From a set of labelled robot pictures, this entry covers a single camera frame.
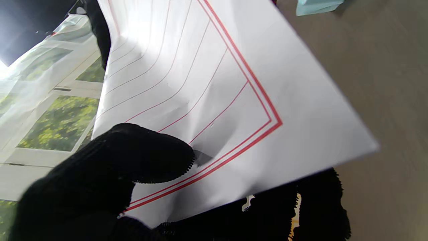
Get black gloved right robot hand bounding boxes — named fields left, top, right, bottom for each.
left=84, top=0, right=111, bottom=70

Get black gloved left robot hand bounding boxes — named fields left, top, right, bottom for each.
left=8, top=123, right=351, bottom=241

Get white lined paper sheets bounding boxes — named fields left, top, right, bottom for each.
left=91, top=0, right=380, bottom=229

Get light blue label roll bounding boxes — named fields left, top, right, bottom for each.
left=296, top=0, right=345, bottom=16

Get printed garden window backdrop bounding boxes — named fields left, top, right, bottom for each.
left=0, top=13, right=107, bottom=241

